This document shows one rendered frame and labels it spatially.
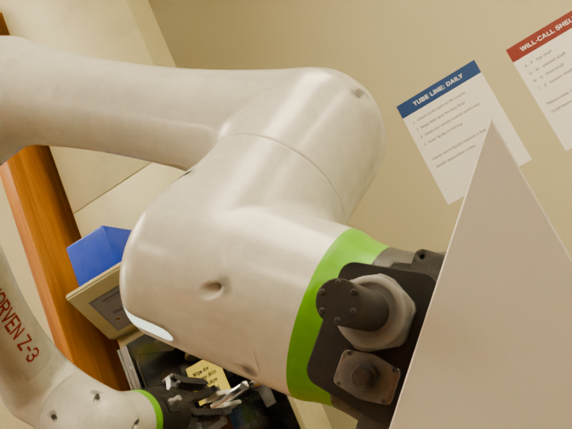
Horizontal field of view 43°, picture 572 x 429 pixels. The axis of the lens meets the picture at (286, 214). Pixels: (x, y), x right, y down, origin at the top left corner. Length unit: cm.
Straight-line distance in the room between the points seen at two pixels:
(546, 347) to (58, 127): 57
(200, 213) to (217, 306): 7
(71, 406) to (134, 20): 92
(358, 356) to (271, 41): 163
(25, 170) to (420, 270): 138
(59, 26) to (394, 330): 151
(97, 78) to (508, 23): 122
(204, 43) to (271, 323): 166
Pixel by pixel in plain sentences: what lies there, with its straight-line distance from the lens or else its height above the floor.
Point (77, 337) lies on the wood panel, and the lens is 158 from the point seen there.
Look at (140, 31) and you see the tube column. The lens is 167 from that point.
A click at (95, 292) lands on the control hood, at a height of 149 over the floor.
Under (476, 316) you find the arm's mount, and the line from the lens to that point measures 39.
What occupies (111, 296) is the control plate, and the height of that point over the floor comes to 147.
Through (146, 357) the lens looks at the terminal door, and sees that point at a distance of 153.
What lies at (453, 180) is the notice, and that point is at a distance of 174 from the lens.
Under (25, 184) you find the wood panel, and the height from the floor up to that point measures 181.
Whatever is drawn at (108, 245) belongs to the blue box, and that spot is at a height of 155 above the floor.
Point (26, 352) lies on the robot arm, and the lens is 104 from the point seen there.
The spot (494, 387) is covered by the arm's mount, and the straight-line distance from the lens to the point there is 39.
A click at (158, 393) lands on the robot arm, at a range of 117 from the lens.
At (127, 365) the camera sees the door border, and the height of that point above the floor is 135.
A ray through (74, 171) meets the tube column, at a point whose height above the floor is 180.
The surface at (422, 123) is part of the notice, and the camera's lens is 179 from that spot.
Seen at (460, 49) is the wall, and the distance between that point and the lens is 182.
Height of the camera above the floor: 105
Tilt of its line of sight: 17 degrees up
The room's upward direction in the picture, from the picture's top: 24 degrees counter-clockwise
